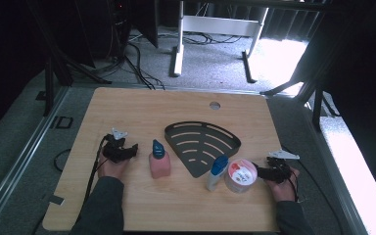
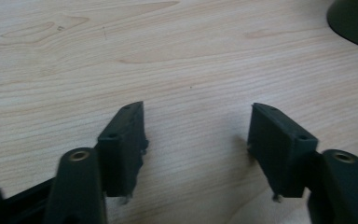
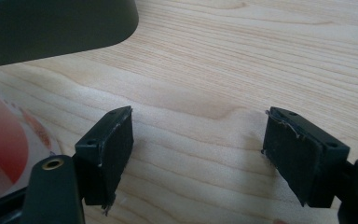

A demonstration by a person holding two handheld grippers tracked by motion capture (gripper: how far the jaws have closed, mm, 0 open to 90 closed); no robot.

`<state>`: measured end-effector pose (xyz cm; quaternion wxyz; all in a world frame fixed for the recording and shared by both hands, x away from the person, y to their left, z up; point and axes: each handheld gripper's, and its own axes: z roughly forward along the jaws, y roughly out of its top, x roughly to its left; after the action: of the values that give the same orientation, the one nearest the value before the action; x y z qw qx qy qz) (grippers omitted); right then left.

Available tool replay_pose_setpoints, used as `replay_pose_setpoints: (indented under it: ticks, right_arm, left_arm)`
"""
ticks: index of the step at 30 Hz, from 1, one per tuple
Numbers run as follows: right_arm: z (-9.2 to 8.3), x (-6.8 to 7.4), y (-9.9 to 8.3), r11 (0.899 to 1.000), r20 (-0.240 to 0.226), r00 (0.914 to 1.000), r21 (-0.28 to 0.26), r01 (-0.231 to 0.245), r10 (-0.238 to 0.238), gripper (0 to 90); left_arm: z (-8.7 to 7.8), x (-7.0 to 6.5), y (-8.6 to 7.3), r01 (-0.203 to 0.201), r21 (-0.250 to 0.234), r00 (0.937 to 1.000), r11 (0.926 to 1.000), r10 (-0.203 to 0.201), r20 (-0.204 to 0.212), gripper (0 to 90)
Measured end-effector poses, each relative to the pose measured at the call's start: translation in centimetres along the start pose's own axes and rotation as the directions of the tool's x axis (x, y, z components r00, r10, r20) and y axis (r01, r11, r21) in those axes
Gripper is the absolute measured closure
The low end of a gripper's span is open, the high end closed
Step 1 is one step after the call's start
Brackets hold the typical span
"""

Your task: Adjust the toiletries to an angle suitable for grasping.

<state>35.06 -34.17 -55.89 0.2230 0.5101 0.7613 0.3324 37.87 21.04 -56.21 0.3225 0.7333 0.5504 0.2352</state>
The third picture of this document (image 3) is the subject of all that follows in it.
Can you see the black slotted corner tray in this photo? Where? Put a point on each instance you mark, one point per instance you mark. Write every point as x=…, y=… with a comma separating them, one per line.
x=52, y=28

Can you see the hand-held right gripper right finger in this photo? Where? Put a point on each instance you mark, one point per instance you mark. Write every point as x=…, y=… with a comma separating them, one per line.
x=295, y=158

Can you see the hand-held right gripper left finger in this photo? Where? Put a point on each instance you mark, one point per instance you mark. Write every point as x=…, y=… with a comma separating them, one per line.
x=105, y=155

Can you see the white jar with red label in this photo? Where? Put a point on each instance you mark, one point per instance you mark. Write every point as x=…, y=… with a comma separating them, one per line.
x=6, y=146

